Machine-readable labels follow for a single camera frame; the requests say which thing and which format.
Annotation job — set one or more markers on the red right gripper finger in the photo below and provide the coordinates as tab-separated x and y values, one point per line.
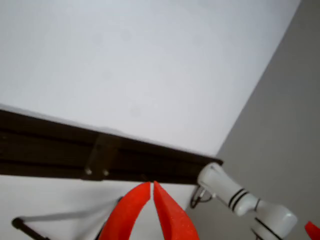
175	220

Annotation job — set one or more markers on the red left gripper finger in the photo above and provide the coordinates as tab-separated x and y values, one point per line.
125	215

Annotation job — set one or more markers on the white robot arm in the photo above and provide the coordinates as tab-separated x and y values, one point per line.
250	200

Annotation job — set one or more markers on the white fabric bin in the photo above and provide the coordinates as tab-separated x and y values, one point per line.
62	195

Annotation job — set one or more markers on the red plastic part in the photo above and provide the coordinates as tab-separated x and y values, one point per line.
313	231

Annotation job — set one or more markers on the dark metal rail bracket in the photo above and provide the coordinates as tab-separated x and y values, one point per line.
100	157

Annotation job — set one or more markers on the black bin frame rod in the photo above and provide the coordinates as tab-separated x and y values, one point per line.
27	230

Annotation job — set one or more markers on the dark table frame rail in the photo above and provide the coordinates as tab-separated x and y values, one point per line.
45	147

